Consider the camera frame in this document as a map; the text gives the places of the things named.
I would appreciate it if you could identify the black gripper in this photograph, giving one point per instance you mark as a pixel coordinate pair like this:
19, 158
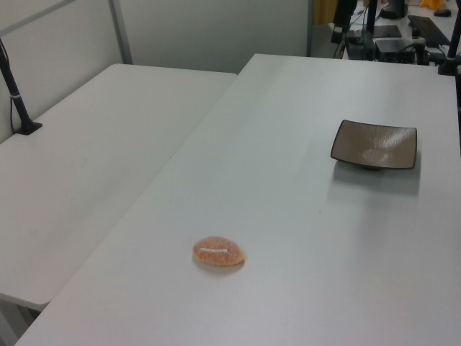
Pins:
345, 11

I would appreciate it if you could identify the sugared orange bread roll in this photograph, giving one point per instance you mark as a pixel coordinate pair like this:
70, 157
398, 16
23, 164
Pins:
219, 256

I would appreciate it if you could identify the brown square ceramic plate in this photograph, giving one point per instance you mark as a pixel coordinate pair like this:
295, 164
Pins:
374, 146

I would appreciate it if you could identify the black monitor stand pole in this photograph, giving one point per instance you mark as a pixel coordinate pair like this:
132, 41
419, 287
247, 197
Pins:
371, 14

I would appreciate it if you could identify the black flat monitor base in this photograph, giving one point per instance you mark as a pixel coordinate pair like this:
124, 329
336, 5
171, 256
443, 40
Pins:
389, 31

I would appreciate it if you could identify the black electronics box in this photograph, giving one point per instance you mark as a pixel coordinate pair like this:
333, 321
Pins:
394, 48

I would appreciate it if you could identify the black keyboard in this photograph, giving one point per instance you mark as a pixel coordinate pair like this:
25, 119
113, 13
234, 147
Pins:
428, 29

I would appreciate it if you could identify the yellow object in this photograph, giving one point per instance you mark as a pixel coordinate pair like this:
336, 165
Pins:
428, 3

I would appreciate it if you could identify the black computer mouse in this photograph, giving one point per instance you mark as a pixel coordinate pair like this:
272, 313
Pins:
443, 13

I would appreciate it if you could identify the white side table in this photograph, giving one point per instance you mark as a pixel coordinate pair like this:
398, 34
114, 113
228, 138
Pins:
90, 162

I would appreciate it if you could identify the black pole stand with band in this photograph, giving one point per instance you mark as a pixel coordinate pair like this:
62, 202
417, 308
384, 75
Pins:
18, 105

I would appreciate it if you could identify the grey partition post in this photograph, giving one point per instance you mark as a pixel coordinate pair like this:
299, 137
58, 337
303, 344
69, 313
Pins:
120, 32
309, 29

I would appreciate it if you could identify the black clamped camera stand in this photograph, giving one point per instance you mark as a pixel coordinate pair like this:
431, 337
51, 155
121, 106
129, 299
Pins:
452, 50

